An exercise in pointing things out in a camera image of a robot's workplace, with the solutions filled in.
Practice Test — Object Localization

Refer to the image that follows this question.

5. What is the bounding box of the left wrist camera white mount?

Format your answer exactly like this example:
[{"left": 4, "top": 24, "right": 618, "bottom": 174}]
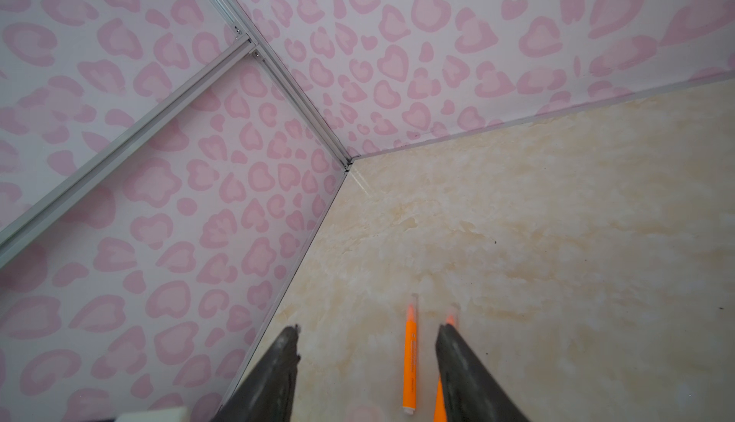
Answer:
[{"left": 114, "top": 407, "right": 191, "bottom": 422}]

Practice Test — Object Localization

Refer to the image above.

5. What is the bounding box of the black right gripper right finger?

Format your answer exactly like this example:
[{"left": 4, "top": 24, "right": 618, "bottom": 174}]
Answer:
[{"left": 436, "top": 324, "right": 529, "bottom": 422}]

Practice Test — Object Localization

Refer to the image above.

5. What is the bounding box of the aluminium corner frame post left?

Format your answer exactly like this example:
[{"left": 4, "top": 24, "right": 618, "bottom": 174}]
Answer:
[{"left": 209, "top": 0, "right": 353, "bottom": 171}]

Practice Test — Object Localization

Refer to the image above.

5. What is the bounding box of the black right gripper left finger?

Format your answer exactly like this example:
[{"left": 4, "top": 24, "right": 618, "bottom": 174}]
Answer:
[{"left": 212, "top": 325, "right": 301, "bottom": 422}]

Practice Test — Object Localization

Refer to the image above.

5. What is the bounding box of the aluminium diagonal frame bar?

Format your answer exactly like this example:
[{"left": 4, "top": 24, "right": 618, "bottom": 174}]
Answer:
[{"left": 1, "top": 38, "right": 256, "bottom": 266}]

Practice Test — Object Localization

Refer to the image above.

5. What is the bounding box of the orange marker pen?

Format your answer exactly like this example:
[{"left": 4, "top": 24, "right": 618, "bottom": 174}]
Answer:
[
  {"left": 433, "top": 303, "right": 461, "bottom": 422},
  {"left": 402, "top": 294, "right": 418, "bottom": 415}
]

